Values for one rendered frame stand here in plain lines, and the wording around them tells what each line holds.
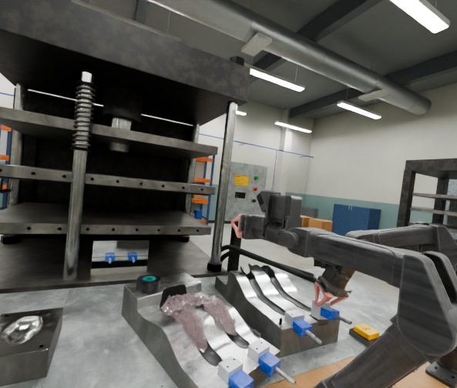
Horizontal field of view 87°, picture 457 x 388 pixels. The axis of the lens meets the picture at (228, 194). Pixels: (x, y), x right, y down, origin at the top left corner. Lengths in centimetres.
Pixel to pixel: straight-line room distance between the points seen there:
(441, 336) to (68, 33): 146
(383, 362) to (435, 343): 10
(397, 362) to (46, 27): 150
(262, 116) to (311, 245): 856
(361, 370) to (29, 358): 71
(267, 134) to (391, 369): 870
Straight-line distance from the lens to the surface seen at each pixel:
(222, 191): 142
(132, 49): 138
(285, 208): 60
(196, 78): 141
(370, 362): 53
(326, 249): 52
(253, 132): 871
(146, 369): 81
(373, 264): 48
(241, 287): 103
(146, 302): 91
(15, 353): 82
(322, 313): 94
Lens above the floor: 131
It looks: 2 degrees down
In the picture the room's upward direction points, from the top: 6 degrees clockwise
